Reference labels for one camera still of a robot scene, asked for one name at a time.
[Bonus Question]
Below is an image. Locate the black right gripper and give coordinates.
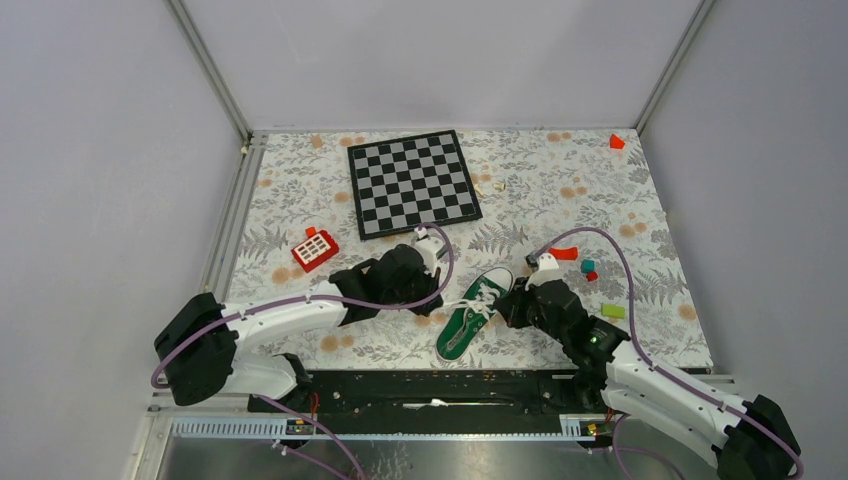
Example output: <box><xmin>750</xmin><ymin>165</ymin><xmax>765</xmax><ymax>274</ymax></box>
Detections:
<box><xmin>493</xmin><ymin>276</ymin><xmax>568</xmax><ymax>344</ymax></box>

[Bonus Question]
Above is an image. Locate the green canvas sneaker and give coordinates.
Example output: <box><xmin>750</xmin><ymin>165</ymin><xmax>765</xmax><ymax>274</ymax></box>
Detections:
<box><xmin>435</xmin><ymin>267</ymin><xmax>514</xmax><ymax>361</ymax></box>

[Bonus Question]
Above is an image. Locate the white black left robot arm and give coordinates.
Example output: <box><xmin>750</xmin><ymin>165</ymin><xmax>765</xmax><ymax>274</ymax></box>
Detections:
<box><xmin>151</xmin><ymin>237</ymin><xmax>453</xmax><ymax>411</ymax></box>

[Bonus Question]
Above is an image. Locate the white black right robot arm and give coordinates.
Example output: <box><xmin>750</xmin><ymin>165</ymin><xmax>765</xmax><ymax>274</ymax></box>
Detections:
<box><xmin>494</xmin><ymin>280</ymin><xmax>801</xmax><ymax>479</ymax></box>

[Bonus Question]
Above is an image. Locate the lime green block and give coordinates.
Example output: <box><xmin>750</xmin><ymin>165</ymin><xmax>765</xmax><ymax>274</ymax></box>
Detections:
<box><xmin>601</xmin><ymin>303</ymin><xmax>627</xmax><ymax>319</ymax></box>

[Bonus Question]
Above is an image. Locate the red toy brick window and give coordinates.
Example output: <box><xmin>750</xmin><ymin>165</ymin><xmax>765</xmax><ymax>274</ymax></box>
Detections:
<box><xmin>291</xmin><ymin>227</ymin><xmax>339</xmax><ymax>273</ymax></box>

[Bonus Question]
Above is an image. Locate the red arch block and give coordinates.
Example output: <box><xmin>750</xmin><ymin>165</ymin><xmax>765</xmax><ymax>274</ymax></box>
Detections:
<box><xmin>547</xmin><ymin>247</ymin><xmax>579</xmax><ymax>261</ymax></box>

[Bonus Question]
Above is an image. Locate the black grey chessboard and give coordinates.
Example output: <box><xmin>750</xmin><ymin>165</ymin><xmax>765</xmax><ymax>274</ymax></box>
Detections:
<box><xmin>347</xmin><ymin>130</ymin><xmax>483</xmax><ymax>240</ymax></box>

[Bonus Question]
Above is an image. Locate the small wooden piece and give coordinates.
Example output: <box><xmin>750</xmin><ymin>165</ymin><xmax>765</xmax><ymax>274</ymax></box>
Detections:
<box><xmin>472</xmin><ymin>182</ymin><xmax>506</xmax><ymax>197</ymax></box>

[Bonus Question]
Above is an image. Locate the floral table mat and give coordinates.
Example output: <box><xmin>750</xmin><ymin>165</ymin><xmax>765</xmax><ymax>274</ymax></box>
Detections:
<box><xmin>226</xmin><ymin>129</ymin><xmax>713</xmax><ymax>368</ymax></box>

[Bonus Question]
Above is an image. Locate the red wedge block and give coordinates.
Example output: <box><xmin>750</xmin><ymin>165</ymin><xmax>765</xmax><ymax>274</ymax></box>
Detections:
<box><xmin>609</xmin><ymin>134</ymin><xmax>626</xmax><ymax>150</ymax></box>

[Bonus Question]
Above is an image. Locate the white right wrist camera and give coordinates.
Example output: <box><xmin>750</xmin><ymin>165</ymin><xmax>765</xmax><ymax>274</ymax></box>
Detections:
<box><xmin>527</xmin><ymin>253</ymin><xmax>562</xmax><ymax>285</ymax></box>

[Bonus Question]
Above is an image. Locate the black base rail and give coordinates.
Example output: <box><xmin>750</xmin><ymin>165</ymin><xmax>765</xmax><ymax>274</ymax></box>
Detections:
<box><xmin>279</xmin><ymin>369</ymin><xmax>617</xmax><ymax>436</ymax></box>

